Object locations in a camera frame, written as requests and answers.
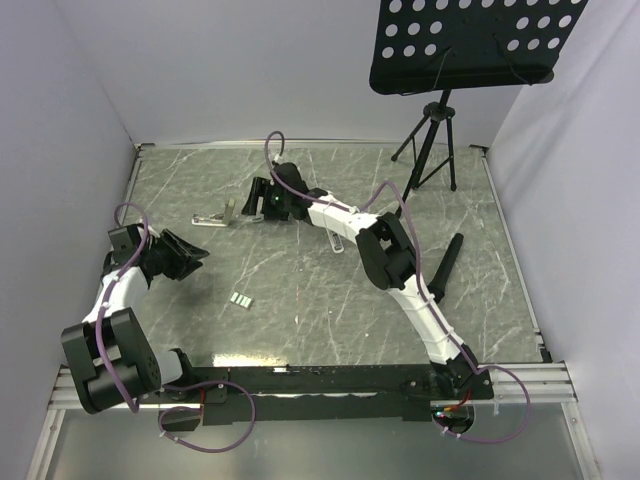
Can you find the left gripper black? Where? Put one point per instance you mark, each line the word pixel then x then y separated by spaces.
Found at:
pixel 182 253

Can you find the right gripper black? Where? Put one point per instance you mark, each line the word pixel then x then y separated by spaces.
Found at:
pixel 261 187

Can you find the stapler top part white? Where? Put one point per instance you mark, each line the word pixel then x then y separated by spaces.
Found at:
pixel 216 220

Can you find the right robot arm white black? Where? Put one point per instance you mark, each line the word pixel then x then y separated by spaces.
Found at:
pixel 389 260

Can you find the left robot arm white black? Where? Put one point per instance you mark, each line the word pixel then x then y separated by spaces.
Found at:
pixel 109 357

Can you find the grey staple strips pile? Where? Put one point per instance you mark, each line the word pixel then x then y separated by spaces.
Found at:
pixel 241 300

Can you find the black music stand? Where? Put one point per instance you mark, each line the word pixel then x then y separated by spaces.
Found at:
pixel 426 46

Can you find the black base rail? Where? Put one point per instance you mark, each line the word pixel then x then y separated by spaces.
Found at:
pixel 405 391

